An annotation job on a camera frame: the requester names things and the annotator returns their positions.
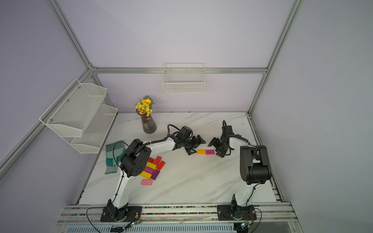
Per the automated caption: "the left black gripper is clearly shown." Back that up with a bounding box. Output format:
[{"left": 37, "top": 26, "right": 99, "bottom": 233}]
[{"left": 183, "top": 134, "right": 206, "bottom": 156}]

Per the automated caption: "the orange block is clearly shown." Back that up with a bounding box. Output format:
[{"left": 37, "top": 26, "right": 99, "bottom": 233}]
[{"left": 197, "top": 150, "right": 206, "bottom": 155}]

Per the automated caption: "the magenta block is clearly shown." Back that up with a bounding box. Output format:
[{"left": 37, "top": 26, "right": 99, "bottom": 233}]
[
  {"left": 144, "top": 167, "right": 154, "bottom": 174},
  {"left": 206, "top": 150, "right": 215, "bottom": 155}
]

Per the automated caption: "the yellow block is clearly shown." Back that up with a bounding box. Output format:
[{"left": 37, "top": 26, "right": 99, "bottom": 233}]
[
  {"left": 146, "top": 162, "right": 157, "bottom": 170},
  {"left": 140, "top": 171, "right": 152, "bottom": 180}
]

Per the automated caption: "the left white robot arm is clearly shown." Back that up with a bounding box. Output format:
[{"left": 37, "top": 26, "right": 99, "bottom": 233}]
[{"left": 106, "top": 124, "right": 206, "bottom": 215}]

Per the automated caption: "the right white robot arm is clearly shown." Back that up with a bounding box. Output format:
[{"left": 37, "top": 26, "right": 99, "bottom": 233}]
[{"left": 209, "top": 120, "right": 273, "bottom": 206}]

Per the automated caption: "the red block right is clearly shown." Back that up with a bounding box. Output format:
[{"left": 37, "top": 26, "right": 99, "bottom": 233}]
[{"left": 156, "top": 161, "right": 166, "bottom": 171}]

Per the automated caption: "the red block middle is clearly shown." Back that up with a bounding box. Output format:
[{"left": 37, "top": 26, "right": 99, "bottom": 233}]
[{"left": 153, "top": 156, "right": 162, "bottom": 166}]

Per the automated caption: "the purple block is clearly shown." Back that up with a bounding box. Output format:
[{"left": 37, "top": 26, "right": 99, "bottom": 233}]
[{"left": 151, "top": 170, "right": 160, "bottom": 180}]

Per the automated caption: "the dark glass vase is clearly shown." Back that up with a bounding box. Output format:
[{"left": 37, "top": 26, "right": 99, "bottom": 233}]
[{"left": 141, "top": 114, "right": 157, "bottom": 134}]

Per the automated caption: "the magenta block in pile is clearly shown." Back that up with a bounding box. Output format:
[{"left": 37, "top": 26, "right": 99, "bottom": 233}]
[{"left": 144, "top": 167, "right": 154, "bottom": 174}]

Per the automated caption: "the pink block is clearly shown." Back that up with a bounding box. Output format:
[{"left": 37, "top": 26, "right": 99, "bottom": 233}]
[{"left": 141, "top": 179, "right": 153, "bottom": 186}]

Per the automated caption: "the yellow flower bouquet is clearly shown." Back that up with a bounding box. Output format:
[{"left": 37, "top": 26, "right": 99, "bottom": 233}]
[{"left": 135, "top": 95, "right": 155, "bottom": 117}]

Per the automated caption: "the white two-tier mesh shelf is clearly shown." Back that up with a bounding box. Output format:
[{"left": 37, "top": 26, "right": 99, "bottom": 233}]
[{"left": 39, "top": 79, "right": 118, "bottom": 154}]

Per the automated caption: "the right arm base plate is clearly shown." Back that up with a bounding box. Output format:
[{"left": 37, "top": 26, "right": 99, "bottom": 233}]
[{"left": 217, "top": 205, "right": 257, "bottom": 220}]

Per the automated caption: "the white wire wall basket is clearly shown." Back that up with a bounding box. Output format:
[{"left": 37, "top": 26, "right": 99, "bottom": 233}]
[{"left": 162, "top": 63, "right": 206, "bottom": 94}]

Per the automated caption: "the aluminium frame back bar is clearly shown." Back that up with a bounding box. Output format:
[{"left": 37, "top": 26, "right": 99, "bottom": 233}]
[{"left": 91, "top": 67, "right": 268, "bottom": 74}]

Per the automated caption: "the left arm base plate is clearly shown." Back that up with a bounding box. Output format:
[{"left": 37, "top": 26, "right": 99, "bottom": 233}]
[{"left": 100, "top": 206, "right": 143, "bottom": 222}]

